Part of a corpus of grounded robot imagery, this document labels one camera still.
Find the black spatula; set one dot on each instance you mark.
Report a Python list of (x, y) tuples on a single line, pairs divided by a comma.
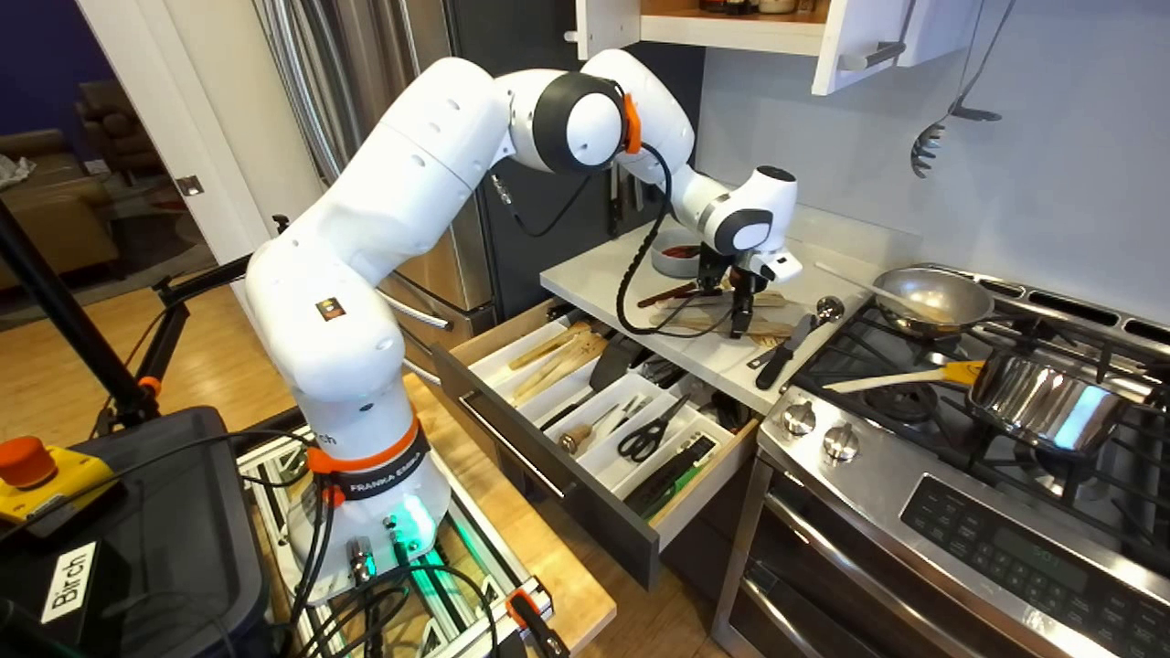
[(615, 363)]

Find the stainless steel refrigerator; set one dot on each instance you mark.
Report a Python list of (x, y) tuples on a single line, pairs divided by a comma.
[(351, 58)]

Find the round white red dish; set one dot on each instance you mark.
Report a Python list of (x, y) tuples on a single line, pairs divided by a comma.
[(676, 262)]

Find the black equipment case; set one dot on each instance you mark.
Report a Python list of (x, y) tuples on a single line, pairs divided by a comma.
[(184, 548)]

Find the white door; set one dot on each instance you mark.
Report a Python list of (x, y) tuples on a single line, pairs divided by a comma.
[(205, 112)]

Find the black hanging slotted spoon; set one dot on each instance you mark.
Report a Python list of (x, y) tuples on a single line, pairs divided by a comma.
[(927, 152)]

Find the black tripod stand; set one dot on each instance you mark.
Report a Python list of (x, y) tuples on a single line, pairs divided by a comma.
[(73, 317)]

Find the yellow red emergency stop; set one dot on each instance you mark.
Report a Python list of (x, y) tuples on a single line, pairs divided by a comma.
[(65, 480)]

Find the wooden robot mounting table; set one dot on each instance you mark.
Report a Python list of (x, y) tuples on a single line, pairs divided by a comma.
[(536, 536)]

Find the steel range knob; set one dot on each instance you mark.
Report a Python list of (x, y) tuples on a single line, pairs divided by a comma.
[(799, 418), (843, 442)]

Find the wooden spurtle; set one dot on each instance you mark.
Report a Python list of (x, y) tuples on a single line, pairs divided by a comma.
[(770, 331)]

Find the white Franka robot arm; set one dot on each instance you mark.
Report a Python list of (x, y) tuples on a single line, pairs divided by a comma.
[(368, 280)]

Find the white plastic cutlery tray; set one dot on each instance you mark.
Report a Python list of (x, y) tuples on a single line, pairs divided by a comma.
[(571, 408)]

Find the stainless steel gas range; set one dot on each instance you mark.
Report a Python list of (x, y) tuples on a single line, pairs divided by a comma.
[(972, 548)]

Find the shiny metal utensil bunch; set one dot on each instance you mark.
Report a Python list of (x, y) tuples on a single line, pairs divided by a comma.
[(663, 370)]

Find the brown sofa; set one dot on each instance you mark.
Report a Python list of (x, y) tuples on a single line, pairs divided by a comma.
[(48, 220)]

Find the steel wok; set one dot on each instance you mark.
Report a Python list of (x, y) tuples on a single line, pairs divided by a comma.
[(933, 296)]

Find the wooden drawer grey front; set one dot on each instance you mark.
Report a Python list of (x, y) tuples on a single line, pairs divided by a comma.
[(571, 498)]

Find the green knife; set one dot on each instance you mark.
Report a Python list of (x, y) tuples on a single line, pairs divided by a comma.
[(688, 490)]

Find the flat wooden spatula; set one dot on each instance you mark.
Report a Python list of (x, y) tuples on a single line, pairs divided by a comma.
[(558, 370), (544, 347)]

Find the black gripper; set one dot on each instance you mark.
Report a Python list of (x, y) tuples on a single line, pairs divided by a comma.
[(728, 272)]

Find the white upper cabinet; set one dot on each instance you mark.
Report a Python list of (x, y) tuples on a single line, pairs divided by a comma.
[(853, 38)]

